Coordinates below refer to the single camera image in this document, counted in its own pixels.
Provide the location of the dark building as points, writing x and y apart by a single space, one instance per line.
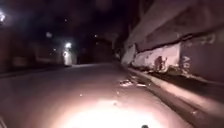
30 50

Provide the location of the debris on road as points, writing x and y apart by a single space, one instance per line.
128 82

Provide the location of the robot's own part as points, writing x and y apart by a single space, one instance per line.
144 126

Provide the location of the concrete kerb strip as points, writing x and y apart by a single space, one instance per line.
186 95

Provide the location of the long weathered wall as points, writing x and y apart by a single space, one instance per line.
173 46

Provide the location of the dark asphalt road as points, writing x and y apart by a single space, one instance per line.
66 90

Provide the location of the street lamp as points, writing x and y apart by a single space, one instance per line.
68 45

